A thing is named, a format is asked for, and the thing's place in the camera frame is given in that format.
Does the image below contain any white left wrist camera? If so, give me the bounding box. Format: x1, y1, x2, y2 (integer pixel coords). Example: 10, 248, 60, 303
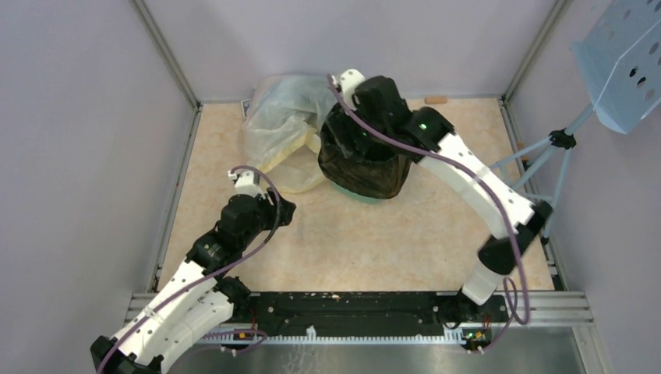
228, 170, 267, 199

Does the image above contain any small tan cork block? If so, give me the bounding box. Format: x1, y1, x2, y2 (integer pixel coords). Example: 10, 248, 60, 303
424, 96, 448, 105

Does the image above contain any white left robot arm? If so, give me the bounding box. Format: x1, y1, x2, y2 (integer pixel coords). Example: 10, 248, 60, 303
90, 188, 296, 373

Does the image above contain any light blue tripod stand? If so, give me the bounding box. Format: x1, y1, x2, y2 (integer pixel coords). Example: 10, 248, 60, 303
487, 105, 595, 246

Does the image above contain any translucent yellow-trimmed plastic bag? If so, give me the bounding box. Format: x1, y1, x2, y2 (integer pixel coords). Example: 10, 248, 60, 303
242, 74, 337, 193

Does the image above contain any green plastic trash bin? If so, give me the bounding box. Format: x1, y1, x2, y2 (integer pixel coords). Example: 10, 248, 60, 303
333, 183, 383, 205

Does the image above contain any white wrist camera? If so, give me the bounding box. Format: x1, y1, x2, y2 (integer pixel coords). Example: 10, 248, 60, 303
228, 170, 267, 199
331, 69, 366, 110

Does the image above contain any white cable duct strip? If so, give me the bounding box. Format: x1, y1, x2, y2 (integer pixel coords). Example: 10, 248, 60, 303
199, 326, 491, 347

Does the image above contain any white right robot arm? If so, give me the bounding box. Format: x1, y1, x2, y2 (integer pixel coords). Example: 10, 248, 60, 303
320, 69, 553, 325

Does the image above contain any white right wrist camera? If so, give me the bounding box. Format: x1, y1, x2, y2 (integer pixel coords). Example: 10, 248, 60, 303
331, 69, 366, 110

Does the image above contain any light blue perforated stand tray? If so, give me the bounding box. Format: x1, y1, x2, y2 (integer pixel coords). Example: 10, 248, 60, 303
571, 0, 660, 134

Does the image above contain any black trash bag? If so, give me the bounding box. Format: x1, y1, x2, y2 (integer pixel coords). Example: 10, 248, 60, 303
317, 104, 412, 200

